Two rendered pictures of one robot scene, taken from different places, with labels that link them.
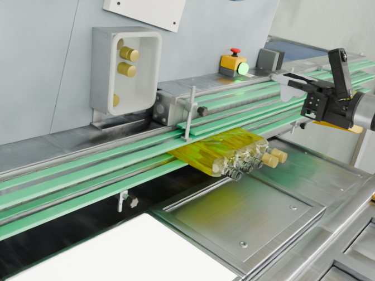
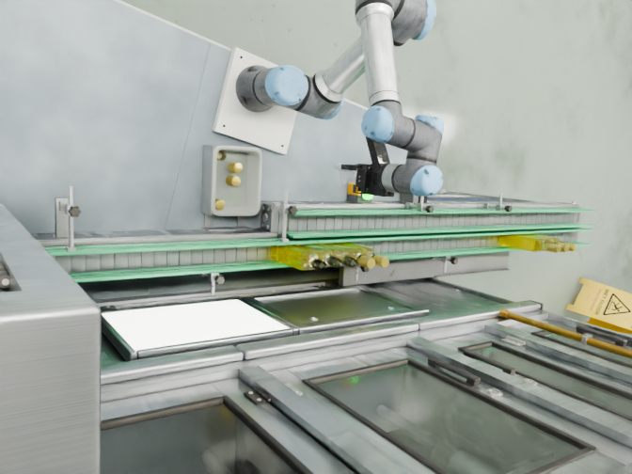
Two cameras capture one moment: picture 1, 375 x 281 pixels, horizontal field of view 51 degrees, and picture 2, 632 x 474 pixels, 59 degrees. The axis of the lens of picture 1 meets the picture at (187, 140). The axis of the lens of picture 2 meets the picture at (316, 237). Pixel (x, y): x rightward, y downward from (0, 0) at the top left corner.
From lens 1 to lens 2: 0.90 m
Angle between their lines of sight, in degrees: 23
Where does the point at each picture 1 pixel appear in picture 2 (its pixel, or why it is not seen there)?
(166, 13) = (272, 136)
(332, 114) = (373, 186)
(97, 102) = (205, 206)
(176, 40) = (290, 164)
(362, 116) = (386, 180)
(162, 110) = (265, 217)
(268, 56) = not seen: hidden behind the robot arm
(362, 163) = not seen: outside the picture
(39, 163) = (145, 238)
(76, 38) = (188, 152)
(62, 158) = (164, 238)
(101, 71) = (207, 179)
